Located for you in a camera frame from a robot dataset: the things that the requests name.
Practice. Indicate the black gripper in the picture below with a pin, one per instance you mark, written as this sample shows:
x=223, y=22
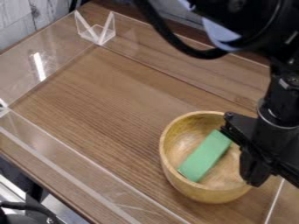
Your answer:
x=269, y=144

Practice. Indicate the brown wooden bowl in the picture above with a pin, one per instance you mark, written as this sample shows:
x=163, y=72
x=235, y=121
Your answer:
x=222, y=185

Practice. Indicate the green rectangular block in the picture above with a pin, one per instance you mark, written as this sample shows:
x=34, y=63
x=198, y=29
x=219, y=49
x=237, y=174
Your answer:
x=206, y=155

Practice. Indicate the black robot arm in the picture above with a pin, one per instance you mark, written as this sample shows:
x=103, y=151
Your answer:
x=262, y=26

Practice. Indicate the clear acrylic corner bracket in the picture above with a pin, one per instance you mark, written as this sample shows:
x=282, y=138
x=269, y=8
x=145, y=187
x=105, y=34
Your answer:
x=99, y=34

